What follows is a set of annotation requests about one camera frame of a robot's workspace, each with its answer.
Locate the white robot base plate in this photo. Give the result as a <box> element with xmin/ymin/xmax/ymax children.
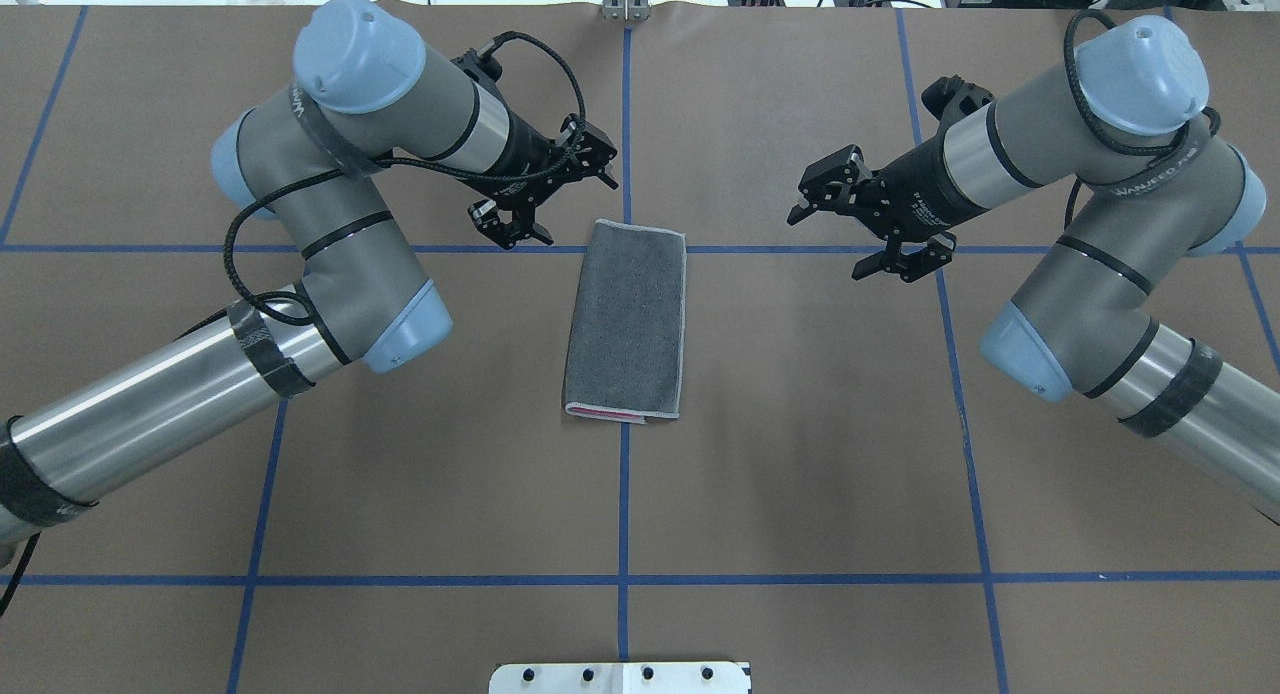
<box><xmin>488</xmin><ymin>661</ymin><xmax>753</xmax><ymax>693</ymax></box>

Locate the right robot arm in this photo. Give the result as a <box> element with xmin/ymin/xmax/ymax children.
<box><xmin>787</xmin><ymin>9</ymin><xmax>1279</xmax><ymax>519</ymax></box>

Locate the pink square towel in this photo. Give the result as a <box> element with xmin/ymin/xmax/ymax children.
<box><xmin>563</xmin><ymin>219</ymin><xmax>687</xmax><ymax>424</ymax></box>

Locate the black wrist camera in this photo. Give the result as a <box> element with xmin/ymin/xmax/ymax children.
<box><xmin>920</xmin><ymin>76</ymin><xmax>996</xmax><ymax>123</ymax></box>
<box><xmin>451</xmin><ymin>47</ymin><xmax>503</xmax><ymax>88</ymax></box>

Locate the brown paper table cover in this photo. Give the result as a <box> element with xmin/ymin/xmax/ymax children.
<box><xmin>3</xmin><ymin>3</ymin><xmax>1277</xmax><ymax>693</ymax></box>

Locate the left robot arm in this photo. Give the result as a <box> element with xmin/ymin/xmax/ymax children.
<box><xmin>3</xmin><ymin>0</ymin><xmax>618</xmax><ymax>558</ymax></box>

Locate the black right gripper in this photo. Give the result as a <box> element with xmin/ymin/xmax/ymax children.
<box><xmin>787</xmin><ymin>140</ymin><xmax>986</xmax><ymax>283</ymax></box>

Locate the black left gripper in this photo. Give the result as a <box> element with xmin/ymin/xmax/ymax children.
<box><xmin>468</xmin><ymin>111</ymin><xmax>620</xmax><ymax>248</ymax></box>

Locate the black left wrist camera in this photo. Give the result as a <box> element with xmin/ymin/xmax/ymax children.
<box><xmin>451</xmin><ymin>47</ymin><xmax>503</xmax><ymax>88</ymax></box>

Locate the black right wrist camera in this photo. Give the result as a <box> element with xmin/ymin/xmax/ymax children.
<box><xmin>920</xmin><ymin>76</ymin><xmax>996</xmax><ymax>123</ymax></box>

